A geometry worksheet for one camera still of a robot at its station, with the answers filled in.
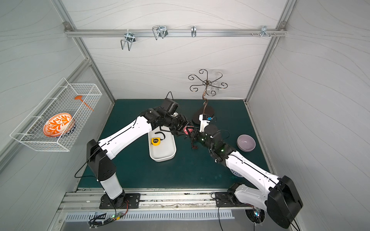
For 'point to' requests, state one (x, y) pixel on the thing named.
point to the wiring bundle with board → (95, 222)
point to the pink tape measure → (185, 129)
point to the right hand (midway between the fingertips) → (187, 127)
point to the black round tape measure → (194, 147)
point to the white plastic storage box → (166, 149)
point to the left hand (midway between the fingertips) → (192, 128)
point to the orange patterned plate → (59, 125)
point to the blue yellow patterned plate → (236, 173)
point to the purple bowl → (246, 143)
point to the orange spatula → (80, 97)
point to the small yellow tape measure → (156, 141)
